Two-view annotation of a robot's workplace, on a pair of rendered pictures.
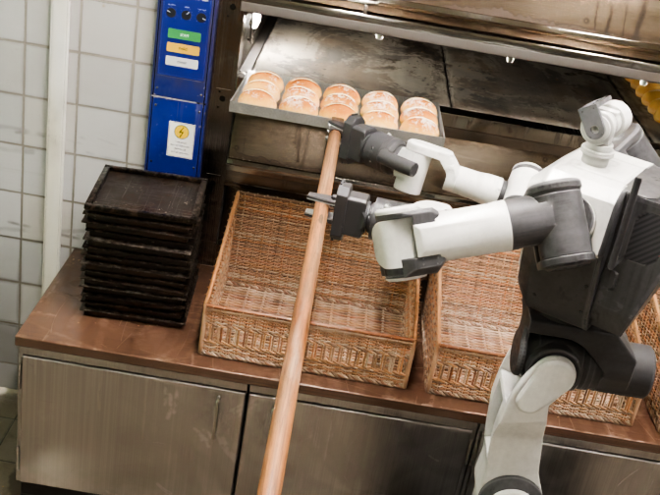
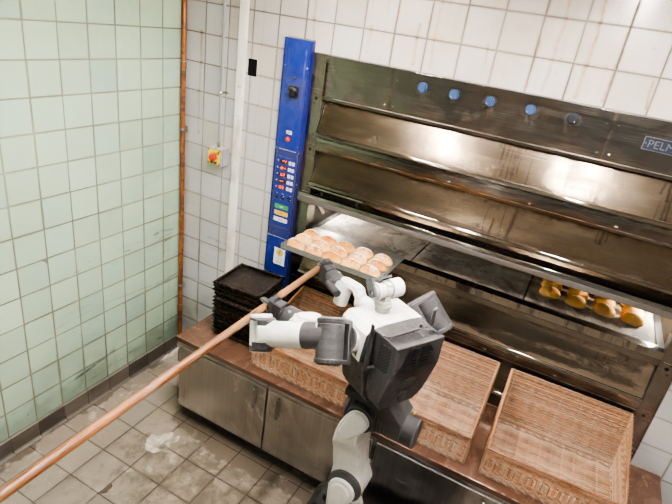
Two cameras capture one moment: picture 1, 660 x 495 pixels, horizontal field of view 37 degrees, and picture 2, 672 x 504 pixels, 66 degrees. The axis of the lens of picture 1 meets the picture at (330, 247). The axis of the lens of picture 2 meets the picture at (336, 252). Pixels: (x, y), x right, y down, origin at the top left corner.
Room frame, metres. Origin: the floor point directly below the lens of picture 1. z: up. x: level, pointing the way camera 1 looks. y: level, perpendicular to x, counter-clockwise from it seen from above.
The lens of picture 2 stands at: (0.33, -0.95, 2.31)
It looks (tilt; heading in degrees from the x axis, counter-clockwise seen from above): 25 degrees down; 25
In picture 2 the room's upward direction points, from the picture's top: 9 degrees clockwise
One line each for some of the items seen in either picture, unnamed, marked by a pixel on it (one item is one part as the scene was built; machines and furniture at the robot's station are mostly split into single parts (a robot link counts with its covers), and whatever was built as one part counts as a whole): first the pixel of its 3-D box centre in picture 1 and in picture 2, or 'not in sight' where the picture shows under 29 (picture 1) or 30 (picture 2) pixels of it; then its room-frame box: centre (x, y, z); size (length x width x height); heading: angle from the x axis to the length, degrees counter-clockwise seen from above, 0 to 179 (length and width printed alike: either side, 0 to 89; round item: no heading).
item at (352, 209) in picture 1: (363, 216); (283, 314); (1.85, -0.06, 1.19); 0.12 x 0.10 x 0.13; 83
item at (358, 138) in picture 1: (367, 145); (330, 276); (2.26, -0.05, 1.19); 0.12 x 0.10 x 0.13; 55
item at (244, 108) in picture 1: (341, 102); (344, 250); (2.56, 0.04, 1.19); 0.55 x 0.36 x 0.03; 91
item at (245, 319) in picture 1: (316, 284); (321, 341); (2.40, 0.02, 0.72); 0.56 x 0.49 x 0.28; 91
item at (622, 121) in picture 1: (604, 128); (386, 292); (1.81, -0.47, 1.47); 0.10 x 0.07 x 0.09; 152
